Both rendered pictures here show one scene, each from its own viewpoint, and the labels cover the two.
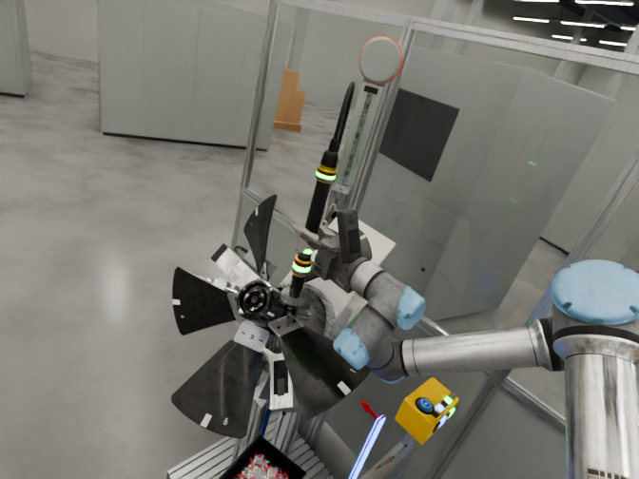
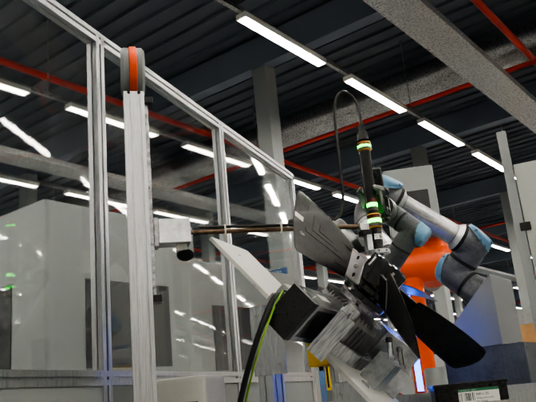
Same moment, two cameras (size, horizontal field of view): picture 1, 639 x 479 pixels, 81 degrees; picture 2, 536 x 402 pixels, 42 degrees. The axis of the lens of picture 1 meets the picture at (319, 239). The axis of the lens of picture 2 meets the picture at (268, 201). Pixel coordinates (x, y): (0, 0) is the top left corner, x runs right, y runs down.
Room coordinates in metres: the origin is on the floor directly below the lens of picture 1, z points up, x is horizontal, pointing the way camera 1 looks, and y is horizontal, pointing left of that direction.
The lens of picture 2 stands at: (1.79, 1.90, 0.87)
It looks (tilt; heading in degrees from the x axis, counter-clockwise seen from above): 16 degrees up; 251
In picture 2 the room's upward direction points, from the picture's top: 5 degrees counter-clockwise
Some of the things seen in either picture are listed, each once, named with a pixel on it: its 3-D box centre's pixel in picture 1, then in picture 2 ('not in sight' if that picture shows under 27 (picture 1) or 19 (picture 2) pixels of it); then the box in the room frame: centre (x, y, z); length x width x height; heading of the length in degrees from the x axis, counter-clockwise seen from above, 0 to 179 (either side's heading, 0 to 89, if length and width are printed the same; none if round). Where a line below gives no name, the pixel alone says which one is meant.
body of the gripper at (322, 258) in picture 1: (339, 262); (379, 205); (0.75, -0.06, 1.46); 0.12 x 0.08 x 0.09; 50
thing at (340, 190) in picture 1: (338, 196); (171, 233); (1.45, -0.03, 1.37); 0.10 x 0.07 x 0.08; 175
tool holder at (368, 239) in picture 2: (298, 281); (373, 238); (0.83, 0.02, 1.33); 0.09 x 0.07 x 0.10; 175
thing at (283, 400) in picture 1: (291, 382); (386, 353); (0.82, -0.03, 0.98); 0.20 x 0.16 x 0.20; 140
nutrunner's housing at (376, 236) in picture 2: (310, 231); (370, 191); (0.82, 0.03, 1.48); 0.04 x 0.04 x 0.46
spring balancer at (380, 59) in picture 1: (379, 61); (132, 72); (1.54, -0.04, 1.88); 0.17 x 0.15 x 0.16; 50
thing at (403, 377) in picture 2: (262, 384); (392, 378); (0.85, 0.05, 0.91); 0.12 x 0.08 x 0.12; 140
